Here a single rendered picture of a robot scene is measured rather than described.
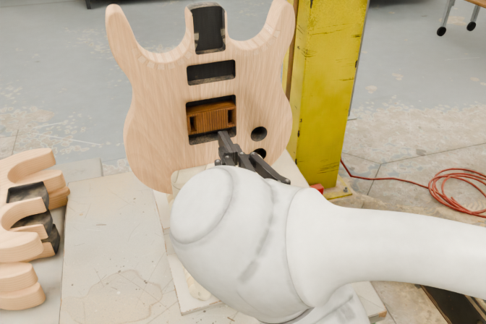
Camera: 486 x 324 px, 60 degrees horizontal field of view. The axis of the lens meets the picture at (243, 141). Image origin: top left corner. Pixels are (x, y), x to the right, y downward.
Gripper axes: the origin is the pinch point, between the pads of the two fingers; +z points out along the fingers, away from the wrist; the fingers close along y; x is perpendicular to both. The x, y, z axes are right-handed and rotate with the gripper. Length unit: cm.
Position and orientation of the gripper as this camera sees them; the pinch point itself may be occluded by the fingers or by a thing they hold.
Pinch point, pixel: (227, 147)
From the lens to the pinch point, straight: 74.8
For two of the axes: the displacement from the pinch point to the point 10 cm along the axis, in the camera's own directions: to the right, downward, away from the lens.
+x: 0.1, -8.1, -5.8
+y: 9.4, -1.8, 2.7
